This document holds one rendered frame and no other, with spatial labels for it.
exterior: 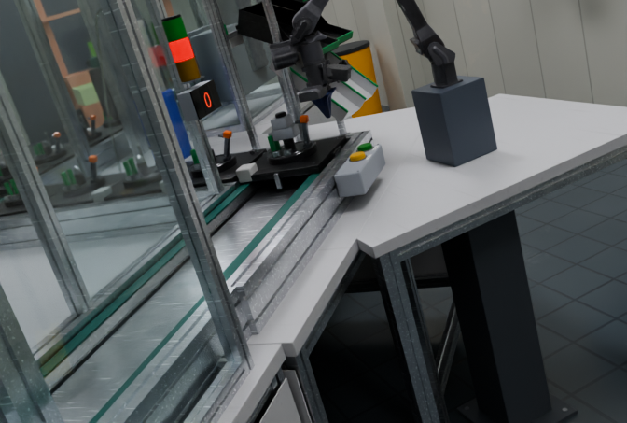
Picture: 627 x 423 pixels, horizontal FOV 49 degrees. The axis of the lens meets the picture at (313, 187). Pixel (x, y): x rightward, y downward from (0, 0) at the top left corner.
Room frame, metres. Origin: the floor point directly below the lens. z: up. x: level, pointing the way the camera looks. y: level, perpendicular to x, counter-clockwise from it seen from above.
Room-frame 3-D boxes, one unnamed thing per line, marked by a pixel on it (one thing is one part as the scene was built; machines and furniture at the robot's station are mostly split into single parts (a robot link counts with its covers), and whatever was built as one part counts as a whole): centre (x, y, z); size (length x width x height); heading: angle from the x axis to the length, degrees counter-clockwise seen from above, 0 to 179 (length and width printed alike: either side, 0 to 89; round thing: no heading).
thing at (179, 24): (1.73, 0.22, 1.39); 0.05 x 0.05 x 0.05
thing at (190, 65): (1.73, 0.22, 1.29); 0.05 x 0.05 x 0.05
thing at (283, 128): (1.86, 0.04, 1.06); 0.08 x 0.04 x 0.07; 66
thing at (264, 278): (1.54, 0.01, 0.91); 0.89 x 0.06 x 0.11; 155
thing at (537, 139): (1.84, -0.40, 0.84); 0.90 x 0.70 x 0.03; 109
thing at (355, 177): (1.68, -0.13, 0.93); 0.21 x 0.07 x 0.06; 155
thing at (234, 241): (1.59, 0.18, 0.91); 0.84 x 0.28 x 0.10; 155
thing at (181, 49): (1.73, 0.22, 1.34); 0.05 x 0.05 x 0.05
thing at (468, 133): (1.79, -0.41, 0.96); 0.14 x 0.14 x 0.20; 19
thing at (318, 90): (1.80, -0.09, 1.17); 0.19 x 0.06 x 0.08; 155
